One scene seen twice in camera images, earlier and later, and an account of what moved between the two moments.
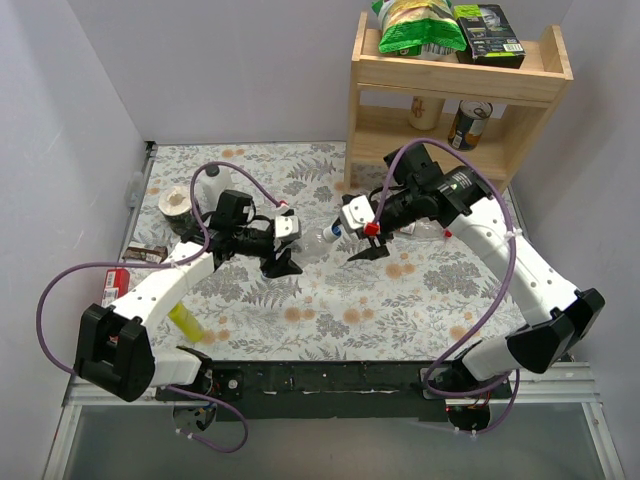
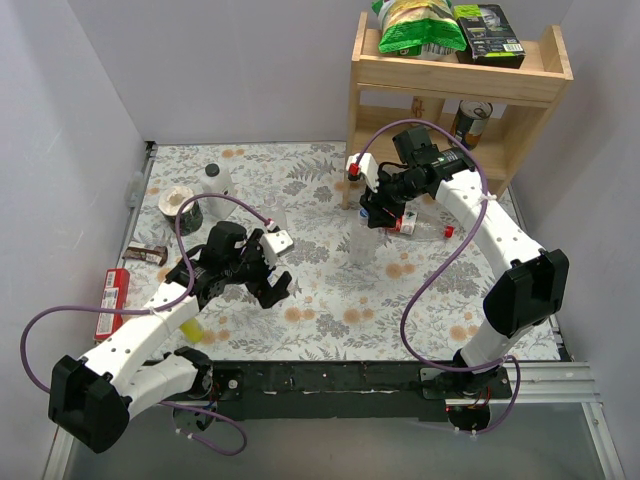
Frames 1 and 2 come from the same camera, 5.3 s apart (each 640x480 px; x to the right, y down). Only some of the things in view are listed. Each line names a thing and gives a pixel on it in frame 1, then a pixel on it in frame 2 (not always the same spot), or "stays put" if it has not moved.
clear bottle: x=311 y=247 -> x=363 y=243
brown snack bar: x=155 y=255 stays put
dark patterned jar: x=175 y=204 stays put
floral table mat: x=424 y=297 stays put
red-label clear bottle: x=424 y=228 stays put
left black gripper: x=275 y=248 -> x=261 y=276
